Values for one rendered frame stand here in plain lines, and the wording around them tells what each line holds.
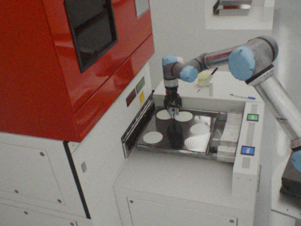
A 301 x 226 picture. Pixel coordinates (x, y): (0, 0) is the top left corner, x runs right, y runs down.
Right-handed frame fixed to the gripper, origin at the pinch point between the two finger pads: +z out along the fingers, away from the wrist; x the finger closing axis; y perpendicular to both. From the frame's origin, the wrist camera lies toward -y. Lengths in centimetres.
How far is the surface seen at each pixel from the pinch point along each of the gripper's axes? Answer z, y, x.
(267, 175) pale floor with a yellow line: 91, -27, 77
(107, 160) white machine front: -5, 33, -38
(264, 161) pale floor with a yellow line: 91, -44, 83
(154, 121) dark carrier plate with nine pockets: 1.3, 0.0, -10.4
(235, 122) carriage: 3.3, 13.2, 30.3
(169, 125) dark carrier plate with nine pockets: 1.3, 6.3, -3.7
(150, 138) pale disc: 1.3, 14.4, -15.7
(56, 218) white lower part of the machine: 14, 42, -65
